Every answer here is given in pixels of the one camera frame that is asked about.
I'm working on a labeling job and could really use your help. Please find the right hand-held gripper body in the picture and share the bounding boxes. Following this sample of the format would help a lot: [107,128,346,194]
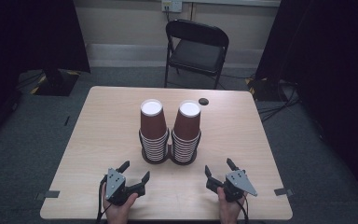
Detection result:
[223,170,258,203]

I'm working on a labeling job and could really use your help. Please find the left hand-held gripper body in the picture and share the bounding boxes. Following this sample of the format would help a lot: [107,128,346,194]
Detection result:
[102,168,137,206]

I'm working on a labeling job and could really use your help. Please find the stack of brown cups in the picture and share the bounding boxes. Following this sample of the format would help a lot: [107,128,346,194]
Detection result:
[171,100,202,163]
[138,98,171,162]

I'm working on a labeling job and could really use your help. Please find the black wire cup holder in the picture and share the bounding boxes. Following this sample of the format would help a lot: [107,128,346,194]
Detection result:
[138,129,202,166]

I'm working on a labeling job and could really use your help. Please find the person's left hand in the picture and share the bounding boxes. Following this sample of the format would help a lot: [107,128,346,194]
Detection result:
[102,193,139,224]

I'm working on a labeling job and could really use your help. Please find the person's right hand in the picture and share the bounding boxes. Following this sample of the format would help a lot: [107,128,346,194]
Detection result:
[217,187,247,224]

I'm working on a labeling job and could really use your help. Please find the grey floor tape strip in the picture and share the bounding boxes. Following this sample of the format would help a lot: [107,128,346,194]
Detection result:
[273,188,295,197]
[34,189,61,201]

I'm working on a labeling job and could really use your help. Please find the black stand base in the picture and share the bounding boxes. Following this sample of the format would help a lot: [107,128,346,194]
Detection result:
[245,77,282,101]
[31,68,80,97]

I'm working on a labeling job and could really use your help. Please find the black folding chair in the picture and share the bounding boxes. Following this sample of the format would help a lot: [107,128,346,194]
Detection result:
[163,19,230,91]

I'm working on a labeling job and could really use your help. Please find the black curtain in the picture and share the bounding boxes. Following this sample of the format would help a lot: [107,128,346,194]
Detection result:
[0,0,91,147]
[255,0,358,200]

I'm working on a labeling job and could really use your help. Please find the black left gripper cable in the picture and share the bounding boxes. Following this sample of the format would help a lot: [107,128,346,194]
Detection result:
[96,175,109,224]

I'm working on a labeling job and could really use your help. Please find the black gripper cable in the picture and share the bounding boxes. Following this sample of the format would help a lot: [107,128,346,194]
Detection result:
[96,175,109,224]
[236,199,250,224]

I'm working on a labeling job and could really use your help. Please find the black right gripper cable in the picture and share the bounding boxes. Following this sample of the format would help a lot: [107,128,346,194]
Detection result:
[236,199,250,224]

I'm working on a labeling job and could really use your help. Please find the black floor cables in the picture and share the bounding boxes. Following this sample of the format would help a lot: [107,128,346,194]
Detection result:
[257,79,301,123]

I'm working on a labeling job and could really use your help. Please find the white wall socket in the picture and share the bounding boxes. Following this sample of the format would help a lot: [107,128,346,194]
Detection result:
[161,0,184,13]

